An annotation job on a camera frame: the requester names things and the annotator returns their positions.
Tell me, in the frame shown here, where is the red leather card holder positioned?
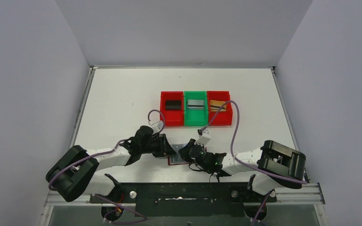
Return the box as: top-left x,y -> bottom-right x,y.
167,144 -> 188,166

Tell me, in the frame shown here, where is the dark grey card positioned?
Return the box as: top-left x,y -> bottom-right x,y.
165,102 -> 181,107
165,100 -> 182,103

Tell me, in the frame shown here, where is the gold VIP card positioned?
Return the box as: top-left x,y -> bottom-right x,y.
209,99 -> 226,108

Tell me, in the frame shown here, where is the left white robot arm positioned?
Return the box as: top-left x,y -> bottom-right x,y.
46,126 -> 176,202

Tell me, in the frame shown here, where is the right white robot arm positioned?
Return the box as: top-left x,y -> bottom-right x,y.
178,139 -> 306,201

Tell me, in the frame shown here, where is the black VIP card in sleeve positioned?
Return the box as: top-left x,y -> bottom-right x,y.
170,144 -> 186,164

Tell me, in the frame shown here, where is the black credit card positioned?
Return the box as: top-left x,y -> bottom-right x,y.
165,105 -> 182,111

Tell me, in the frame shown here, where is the silver credit card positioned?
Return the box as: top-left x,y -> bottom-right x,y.
187,99 -> 205,110

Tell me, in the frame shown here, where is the gold credit card in bin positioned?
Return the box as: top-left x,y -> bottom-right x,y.
210,105 -> 227,112

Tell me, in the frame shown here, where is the left red bin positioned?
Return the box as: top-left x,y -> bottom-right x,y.
160,91 -> 184,127

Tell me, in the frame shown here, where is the red bin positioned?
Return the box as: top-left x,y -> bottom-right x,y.
207,91 -> 233,126
160,91 -> 184,127

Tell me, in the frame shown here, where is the right red bin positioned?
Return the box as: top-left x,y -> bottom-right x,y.
207,91 -> 233,126

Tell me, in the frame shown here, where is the green middle bin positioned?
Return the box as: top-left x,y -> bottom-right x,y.
184,91 -> 208,126

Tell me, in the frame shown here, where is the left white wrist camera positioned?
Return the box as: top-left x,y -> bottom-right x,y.
148,121 -> 165,134

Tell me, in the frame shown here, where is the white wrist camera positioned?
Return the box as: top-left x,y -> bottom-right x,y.
148,121 -> 165,134
196,129 -> 211,146

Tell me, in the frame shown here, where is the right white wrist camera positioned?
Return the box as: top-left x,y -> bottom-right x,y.
196,129 -> 211,146

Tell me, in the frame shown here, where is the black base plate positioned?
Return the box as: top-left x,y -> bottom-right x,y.
90,182 -> 277,217

